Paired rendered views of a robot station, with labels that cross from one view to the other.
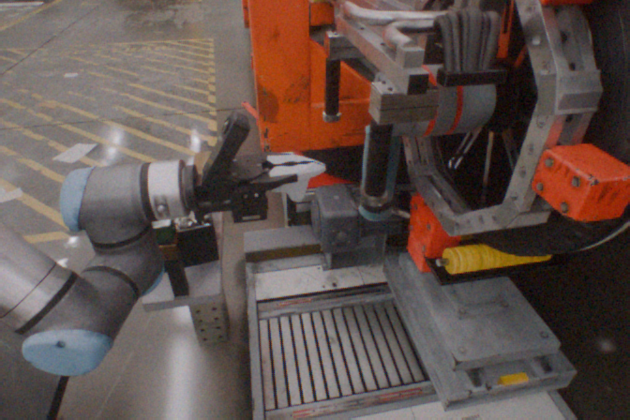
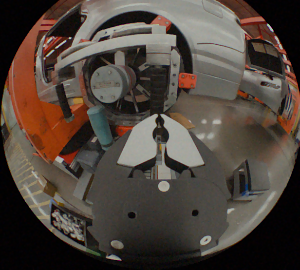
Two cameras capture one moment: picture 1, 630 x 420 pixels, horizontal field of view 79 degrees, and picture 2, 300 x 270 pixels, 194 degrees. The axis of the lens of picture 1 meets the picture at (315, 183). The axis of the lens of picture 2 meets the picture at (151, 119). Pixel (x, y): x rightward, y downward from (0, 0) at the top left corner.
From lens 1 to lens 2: 58 cm
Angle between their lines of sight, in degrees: 63
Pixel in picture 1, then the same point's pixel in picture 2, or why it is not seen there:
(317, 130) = (60, 138)
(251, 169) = (187, 204)
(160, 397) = not seen: hidden behind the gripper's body
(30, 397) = not seen: outside the picture
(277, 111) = (42, 141)
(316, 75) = (46, 114)
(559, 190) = (188, 82)
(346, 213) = (96, 156)
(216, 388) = not seen: hidden behind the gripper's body
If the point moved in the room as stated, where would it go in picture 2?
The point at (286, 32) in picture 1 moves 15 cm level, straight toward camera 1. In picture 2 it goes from (29, 99) to (32, 97)
